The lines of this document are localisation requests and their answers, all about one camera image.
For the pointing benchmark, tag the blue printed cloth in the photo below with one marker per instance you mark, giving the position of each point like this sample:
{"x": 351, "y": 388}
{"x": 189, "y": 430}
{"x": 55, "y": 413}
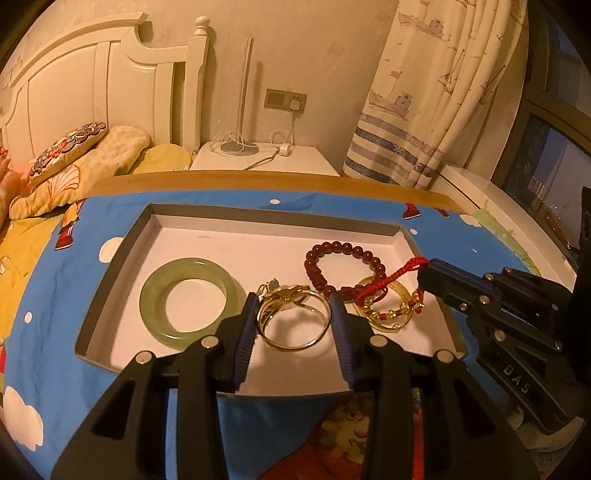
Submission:
{"x": 69, "y": 286}

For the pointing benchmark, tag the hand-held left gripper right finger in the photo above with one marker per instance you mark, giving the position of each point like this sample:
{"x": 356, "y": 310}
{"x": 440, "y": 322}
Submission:
{"x": 341, "y": 332}

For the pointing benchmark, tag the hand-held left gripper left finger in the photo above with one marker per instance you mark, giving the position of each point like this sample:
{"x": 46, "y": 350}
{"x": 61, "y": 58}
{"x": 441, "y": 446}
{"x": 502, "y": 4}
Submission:
{"x": 247, "y": 332}

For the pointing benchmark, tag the yellow patterned pillow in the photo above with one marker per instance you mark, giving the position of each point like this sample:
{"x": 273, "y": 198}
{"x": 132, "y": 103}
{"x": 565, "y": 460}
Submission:
{"x": 124, "y": 147}

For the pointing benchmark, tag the grey cardboard box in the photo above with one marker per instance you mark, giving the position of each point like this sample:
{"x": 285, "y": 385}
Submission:
{"x": 207, "y": 249}

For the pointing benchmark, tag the embroidered pillow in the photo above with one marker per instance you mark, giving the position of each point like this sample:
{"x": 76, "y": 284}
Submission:
{"x": 64, "y": 150}

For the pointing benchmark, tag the gold bangle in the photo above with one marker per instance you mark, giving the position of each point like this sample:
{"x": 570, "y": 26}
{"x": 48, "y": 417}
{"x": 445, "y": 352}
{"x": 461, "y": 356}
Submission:
{"x": 288, "y": 295}

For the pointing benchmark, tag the white charger plug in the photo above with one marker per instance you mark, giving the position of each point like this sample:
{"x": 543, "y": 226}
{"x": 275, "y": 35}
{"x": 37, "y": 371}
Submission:
{"x": 296, "y": 106}

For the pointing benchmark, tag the white power adapter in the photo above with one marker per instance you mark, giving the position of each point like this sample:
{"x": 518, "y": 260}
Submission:
{"x": 285, "y": 149}

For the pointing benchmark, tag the ship print curtain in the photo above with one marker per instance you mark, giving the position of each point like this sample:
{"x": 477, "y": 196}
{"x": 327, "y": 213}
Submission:
{"x": 429, "y": 92}

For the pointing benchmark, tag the pink quilt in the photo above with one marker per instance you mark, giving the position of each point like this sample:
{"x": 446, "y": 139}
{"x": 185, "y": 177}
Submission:
{"x": 5, "y": 170}

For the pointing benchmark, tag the translucent yellow bangle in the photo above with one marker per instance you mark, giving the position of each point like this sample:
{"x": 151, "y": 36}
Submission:
{"x": 388, "y": 328}

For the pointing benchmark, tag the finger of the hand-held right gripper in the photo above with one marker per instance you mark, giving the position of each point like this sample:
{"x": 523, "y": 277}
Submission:
{"x": 443, "y": 288}
{"x": 455, "y": 270}

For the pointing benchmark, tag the wall socket plate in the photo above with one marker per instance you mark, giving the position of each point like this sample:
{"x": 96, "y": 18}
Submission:
{"x": 277, "y": 99}

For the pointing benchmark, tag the green jade bangle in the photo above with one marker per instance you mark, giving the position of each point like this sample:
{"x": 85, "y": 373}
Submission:
{"x": 150, "y": 300}

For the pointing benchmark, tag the white nightstand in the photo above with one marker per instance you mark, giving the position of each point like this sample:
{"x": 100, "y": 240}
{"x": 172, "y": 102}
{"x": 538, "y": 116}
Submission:
{"x": 300, "y": 161}

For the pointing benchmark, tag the white desk lamp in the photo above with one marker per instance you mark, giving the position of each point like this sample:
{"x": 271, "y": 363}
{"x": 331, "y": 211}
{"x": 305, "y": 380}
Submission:
{"x": 247, "y": 92}

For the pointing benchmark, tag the yellow printed bed sheet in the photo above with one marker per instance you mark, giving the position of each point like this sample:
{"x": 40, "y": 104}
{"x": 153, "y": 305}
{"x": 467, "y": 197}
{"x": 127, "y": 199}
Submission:
{"x": 23, "y": 258}

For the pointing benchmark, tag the dark window frame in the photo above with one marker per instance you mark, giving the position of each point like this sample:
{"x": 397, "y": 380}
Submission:
{"x": 540, "y": 92}

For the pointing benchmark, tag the white bed headboard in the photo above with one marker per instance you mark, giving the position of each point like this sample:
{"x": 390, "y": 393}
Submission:
{"x": 115, "y": 92}

